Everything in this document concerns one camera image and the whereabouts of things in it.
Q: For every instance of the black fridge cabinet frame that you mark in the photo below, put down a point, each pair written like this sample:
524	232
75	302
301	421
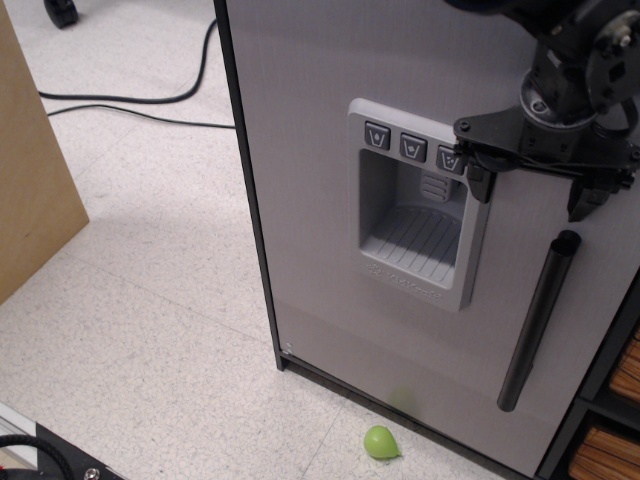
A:
380	268

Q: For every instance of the grey toy fridge door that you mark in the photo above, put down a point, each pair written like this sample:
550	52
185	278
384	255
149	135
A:
600	275

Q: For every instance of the black cylindrical door handle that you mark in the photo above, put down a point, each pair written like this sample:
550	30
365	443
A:
557	263

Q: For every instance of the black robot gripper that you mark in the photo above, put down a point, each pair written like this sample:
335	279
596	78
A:
531	135

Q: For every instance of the brown wooden board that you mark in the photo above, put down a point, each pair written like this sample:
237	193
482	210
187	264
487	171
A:
41	209

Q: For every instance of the green toy pear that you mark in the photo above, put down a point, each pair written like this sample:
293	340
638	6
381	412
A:
380	444

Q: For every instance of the black shelf unit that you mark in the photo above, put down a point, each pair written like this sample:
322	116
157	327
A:
595	404

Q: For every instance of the upper orange storage basket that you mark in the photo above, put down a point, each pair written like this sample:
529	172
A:
625	378

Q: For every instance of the black caster wheel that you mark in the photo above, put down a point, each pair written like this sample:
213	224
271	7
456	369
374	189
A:
62	13

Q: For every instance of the lower orange storage basket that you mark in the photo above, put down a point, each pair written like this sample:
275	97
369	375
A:
604	454

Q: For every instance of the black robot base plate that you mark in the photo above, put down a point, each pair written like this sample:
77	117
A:
49	456

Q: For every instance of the orange storage basket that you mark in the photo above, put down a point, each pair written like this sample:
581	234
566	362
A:
625	378
604	454

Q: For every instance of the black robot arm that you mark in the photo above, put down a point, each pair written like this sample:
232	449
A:
576	109

